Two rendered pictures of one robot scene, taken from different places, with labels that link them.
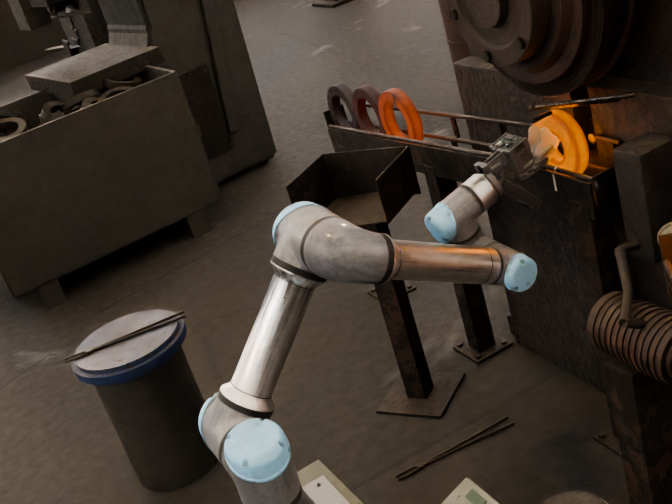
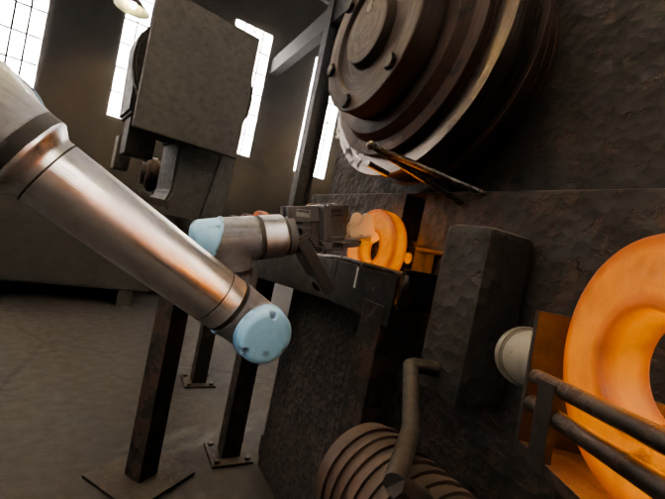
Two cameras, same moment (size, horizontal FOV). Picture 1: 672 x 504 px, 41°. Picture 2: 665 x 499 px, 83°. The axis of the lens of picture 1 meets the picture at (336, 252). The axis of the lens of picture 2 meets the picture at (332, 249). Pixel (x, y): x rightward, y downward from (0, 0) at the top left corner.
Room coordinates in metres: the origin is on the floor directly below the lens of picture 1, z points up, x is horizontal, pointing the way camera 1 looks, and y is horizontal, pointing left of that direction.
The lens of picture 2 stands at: (1.11, -0.32, 0.74)
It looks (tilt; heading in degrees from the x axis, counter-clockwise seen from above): 1 degrees down; 350
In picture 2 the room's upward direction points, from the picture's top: 12 degrees clockwise
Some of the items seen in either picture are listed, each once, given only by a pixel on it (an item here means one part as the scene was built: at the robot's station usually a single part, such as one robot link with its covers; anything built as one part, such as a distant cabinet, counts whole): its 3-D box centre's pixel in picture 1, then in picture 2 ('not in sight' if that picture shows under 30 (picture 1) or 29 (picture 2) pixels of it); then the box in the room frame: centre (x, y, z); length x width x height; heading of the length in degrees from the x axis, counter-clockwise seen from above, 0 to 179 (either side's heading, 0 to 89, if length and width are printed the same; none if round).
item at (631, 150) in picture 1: (653, 197); (475, 314); (1.59, -0.63, 0.68); 0.11 x 0.08 x 0.24; 110
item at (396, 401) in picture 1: (383, 286); (159, 346); (2.20, -0.09, 0.36); 0.26 x 0.20 x 0.72; 55
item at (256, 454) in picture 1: (260, 462); not in sight; (1.42, 0.25, 0.48); 0.13 x 0.12 x 0.14; 21
